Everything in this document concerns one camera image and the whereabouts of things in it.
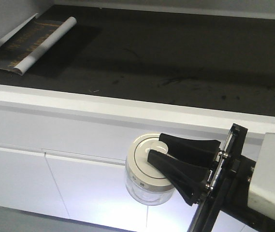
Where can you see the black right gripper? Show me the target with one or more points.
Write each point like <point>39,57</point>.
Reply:
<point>215,178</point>

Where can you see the glass jar with white lid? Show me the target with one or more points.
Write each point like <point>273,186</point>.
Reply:
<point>145,183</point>

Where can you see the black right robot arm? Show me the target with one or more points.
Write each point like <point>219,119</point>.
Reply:
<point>219,178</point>

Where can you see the white middle cabinet door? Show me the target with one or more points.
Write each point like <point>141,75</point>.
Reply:
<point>94,191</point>

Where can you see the white cabinet door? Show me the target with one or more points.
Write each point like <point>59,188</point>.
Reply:
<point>94,191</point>
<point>26,183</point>

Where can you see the white left cabinet door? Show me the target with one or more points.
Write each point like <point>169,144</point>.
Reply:
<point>26,183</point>

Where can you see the rolled white paper sheet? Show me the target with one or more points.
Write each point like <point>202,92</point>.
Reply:
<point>53,32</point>

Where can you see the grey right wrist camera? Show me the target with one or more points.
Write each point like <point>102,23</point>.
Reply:
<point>261,194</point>

